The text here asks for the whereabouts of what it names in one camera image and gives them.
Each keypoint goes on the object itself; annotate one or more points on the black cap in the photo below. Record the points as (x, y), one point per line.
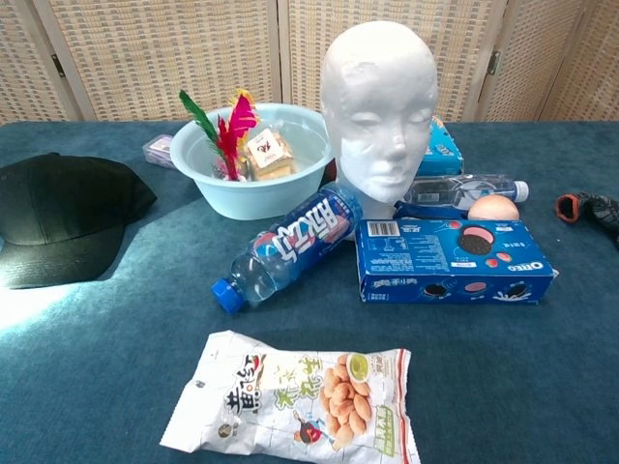
(63, 208)

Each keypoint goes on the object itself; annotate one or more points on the blue chocolate chip cookie box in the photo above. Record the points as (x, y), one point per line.
(442, 154)

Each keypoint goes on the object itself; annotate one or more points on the peach coloured round ball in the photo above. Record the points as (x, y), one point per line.
(493, 209)

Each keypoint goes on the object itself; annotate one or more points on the clear white capped water bottle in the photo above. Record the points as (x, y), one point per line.
(464, 188)

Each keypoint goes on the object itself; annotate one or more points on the blue capped drink bottle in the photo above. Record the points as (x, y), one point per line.
(290, 241)

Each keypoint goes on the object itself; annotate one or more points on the white peanut snack bag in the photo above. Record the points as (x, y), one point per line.
(290, 401)

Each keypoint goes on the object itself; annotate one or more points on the colourful feather shuttlecock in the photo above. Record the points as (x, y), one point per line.
(232, 135)

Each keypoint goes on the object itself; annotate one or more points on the blue plush tablecloth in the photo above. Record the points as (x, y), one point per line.
(97, 362)

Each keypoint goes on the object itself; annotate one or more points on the woven folding screen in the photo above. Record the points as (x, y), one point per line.
(145, 48)

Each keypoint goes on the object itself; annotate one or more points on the grey knit work glove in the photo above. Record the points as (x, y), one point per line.
(595, 208)

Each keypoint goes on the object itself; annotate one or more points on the blue Oreo cookie box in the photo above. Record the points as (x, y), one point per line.
(411, 256)

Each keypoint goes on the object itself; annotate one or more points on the wrapped pastry pack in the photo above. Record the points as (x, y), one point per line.
(268, 154)

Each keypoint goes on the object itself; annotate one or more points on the dark blue flat packet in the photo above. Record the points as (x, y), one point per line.
(425, 211)

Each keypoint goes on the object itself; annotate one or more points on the white foam mannequin head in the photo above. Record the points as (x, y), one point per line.
(382, 121)

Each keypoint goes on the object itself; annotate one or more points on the light blue plastic bowl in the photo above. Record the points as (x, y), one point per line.
(251, 198)

